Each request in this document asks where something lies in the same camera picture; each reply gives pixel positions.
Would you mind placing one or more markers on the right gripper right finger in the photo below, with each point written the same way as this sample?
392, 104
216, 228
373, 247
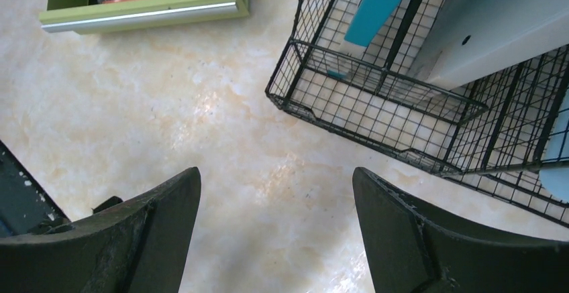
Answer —
412, 245

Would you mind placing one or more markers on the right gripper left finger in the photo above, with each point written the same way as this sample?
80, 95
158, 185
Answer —
139, 245

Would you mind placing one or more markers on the grey white folder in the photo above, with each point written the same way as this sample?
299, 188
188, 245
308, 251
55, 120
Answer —
471, 39

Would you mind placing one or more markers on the teal folder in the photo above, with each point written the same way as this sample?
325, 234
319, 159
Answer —
351, 27

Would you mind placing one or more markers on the black wire desk organizer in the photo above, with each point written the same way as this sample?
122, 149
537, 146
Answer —
489, 135

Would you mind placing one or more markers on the light blue clipboard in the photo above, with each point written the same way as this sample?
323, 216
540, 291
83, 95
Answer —
555, 180

